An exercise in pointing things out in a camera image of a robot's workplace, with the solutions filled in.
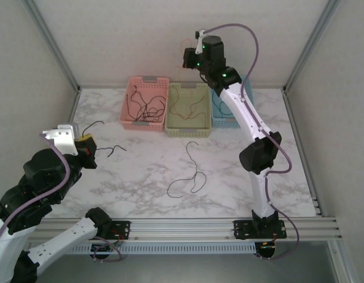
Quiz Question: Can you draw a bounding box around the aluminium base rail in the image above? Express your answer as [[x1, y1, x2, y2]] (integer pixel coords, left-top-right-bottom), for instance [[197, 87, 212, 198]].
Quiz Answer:
[[25, 217, 343, 245]]

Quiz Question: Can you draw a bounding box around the aluminium frame leg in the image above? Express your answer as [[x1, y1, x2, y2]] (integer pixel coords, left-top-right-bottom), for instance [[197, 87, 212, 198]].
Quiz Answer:
[[329, 241, 352, 283]]

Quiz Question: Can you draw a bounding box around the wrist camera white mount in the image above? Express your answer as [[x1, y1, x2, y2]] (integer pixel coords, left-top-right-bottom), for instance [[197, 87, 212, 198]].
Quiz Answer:
[[42, 123, 79, 156], [195, 29, 207, 54]]

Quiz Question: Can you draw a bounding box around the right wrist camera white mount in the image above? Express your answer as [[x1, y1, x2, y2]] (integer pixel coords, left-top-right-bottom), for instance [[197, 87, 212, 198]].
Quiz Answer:
[[195, 29, 207, 54]]

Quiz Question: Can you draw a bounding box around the slotted grey cable duct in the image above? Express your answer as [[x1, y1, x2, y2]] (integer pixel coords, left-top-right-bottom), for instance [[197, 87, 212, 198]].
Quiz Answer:
[[67, 242, 258, 254]]

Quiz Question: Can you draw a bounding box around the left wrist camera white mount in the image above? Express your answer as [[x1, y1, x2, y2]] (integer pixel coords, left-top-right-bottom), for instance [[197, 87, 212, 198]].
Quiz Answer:
[[42, 123, 79, 156]]

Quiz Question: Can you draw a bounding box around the black cable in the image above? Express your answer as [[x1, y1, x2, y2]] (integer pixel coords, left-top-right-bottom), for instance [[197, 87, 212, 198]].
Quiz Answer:
[[96, 144, 127, 159], [136, 110, 166, 123], [81, 120, 105, 137], [167, 141, 207, 199], [131, 94, 167, 119], [125, 85, 141, 119]]

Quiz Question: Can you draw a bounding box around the light green plastic basket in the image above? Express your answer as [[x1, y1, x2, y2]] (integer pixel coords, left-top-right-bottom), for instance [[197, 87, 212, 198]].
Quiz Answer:
[[164, 82, 213, 139]]

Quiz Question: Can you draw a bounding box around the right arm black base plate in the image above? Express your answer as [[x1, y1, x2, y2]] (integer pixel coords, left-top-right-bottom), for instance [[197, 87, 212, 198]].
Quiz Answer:
[[233, 219, 288, 239]]

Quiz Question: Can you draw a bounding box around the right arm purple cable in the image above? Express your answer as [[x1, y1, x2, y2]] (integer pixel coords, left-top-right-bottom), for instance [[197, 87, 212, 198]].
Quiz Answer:
[[203, 23, 300, 262]]

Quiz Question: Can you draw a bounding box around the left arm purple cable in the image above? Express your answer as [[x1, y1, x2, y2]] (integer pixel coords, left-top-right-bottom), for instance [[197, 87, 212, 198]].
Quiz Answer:
[[0, 133, 124, 263]]

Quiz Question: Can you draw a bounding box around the aluminium frame post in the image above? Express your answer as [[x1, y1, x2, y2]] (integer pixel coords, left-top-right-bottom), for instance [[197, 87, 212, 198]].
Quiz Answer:
[[24, 0, 82, 91], [283, 0, 342, 91]]

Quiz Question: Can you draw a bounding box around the blue plastic basket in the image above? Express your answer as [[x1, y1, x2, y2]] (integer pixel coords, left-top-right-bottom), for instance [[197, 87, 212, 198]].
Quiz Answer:
[[210, 75, 254, 128]]

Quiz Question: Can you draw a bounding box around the pink plastic basket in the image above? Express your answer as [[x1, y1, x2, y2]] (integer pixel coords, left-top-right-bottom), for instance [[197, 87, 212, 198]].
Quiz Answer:
[[119, 75, 171, 133]]

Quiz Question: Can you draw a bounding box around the green cable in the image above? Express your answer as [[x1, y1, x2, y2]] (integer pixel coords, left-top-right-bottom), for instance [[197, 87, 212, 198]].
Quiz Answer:
[[219, 101, 233, 117], [213, 93, 227, 114]]

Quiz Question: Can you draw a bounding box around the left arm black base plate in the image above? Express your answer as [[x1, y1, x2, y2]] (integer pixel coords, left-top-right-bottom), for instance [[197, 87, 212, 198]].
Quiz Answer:
[[110, 220, 132, 240]]

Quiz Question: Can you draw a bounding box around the aluminium table side rail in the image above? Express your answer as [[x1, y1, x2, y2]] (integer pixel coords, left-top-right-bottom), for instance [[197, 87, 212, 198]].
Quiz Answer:
[[283, 88, 329, 218], [70, 87, 82, 124]]

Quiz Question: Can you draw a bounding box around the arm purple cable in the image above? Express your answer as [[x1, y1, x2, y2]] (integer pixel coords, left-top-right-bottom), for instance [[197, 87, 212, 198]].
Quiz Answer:
[[203, 23, 300, 262], [0, 133, 124, 263]]

